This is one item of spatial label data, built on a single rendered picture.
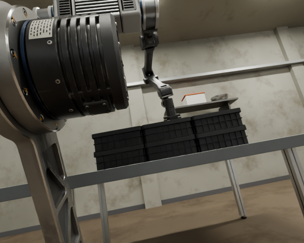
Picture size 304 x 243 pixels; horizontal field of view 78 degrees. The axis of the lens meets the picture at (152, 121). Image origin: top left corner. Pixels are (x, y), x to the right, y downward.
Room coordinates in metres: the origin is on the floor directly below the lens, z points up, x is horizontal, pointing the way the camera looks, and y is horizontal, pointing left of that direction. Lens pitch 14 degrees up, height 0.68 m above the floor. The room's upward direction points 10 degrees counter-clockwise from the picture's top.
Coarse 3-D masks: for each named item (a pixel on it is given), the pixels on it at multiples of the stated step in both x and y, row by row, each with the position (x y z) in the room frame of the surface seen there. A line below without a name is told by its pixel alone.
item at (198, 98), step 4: (204, 92) 3.39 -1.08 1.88; (184, 96) 3.41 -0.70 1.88; (188, 96) 3.36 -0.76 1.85; (192, 96) 3.37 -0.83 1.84; (196, 96) 3.38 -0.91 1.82; (200, 96) 3.39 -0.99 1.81; (204, 96) 3.39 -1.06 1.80; (184, 100) 3.47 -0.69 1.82; (188, 100) 3.36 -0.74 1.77; (192, 100) 3.37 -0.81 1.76; (196, 100) 3.38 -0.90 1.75; (200, 100) 3.38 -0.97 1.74; (204, 100) 3.39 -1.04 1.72; (184, 104) 3.53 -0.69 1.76; (188, 104) 3.36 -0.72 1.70
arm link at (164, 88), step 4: (152, 76) 1.32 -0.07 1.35; (156, 76) 1.33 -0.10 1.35; (144, 80) 1.33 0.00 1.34; (148, 80) 1.32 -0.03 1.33; (152, 80) 1.25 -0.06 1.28; (156, 80) 1.22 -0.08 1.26; (152, 84) 1.25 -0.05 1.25; (156, 84) 1.15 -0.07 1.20; (160, 84) 1.12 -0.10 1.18; (164, 84) 1.11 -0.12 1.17; (156, 88) 1.18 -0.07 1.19; (160, 88) 1.06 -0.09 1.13; (164, 88) 1.06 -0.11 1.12; (168, 88) 1.06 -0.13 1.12; (164, 92) 1.06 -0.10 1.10; (168, 92) 1.07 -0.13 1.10
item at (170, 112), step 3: (168, 108) 1.10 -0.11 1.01; (171, 108) 1.10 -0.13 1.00; (174, 108) 1.11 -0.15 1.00; (168, 111) 1.10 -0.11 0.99; (171, 111) 1.10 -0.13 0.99; (174, 111) 1.11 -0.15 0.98; (168, 114) 1.11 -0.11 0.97; (171, 114) 1.11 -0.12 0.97; (174, 114) 1.11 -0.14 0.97; (177, 114) 1.10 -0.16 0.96; (165, 117) 1.11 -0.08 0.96; (168, 117) 1.11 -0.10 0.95
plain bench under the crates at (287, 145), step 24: (264, 144) 0.66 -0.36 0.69; (288, 144) 0.67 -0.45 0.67; (120, 168) 0.61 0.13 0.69; (144, 168) 0.62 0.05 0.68; (168, 168) 0.63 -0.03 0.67; (288, 168) 1.32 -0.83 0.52; (0, 192) 0.58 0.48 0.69; (24, 192) 0.58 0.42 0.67; (72, 192) 1.16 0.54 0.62; (240, 192) 2.20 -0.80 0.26
